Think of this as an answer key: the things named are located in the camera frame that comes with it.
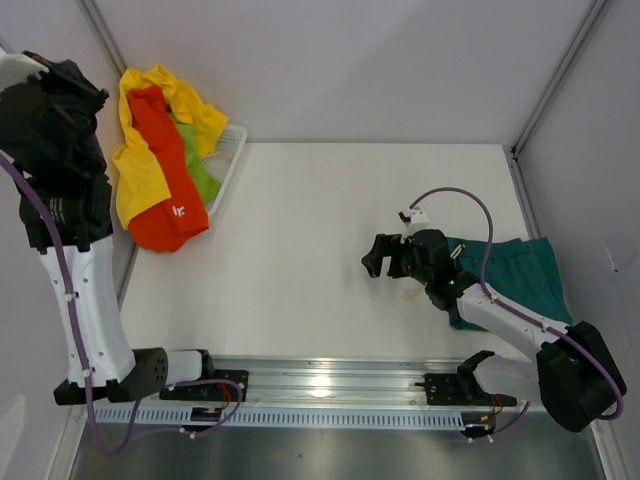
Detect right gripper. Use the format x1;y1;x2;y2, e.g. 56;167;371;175
361;234;432;287

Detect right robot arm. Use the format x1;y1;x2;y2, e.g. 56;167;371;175
361;229;627;432

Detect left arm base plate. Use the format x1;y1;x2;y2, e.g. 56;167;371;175
159;369;249;403

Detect right aluminium frame post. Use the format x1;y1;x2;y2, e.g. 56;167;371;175
510;0;613;161

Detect left aluminium frame post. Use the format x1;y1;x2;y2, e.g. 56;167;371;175
76;0;126;73

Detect aluminium frame post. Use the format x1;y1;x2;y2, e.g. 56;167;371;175
510;0;613;161
76;0;126;73

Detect aluminium mounting rail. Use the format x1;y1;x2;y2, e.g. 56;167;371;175
67;355;614;414

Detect teal green shorts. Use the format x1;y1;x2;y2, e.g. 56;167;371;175
424;237;573;331

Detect lime green shorts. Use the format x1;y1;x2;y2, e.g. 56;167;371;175
169;113;221;206

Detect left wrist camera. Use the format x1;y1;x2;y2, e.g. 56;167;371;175
0;49;49;92

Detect white plastic basket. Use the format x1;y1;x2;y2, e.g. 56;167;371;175
203;124;248;218

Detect slotted cable duct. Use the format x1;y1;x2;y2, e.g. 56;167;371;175
84;405;464;432

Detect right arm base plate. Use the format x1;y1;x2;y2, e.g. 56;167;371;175
415;373;517;407

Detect yellow shorts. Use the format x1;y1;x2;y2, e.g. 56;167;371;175
112;64;229;229

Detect orange shorts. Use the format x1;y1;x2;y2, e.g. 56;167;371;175
127;86;209;253

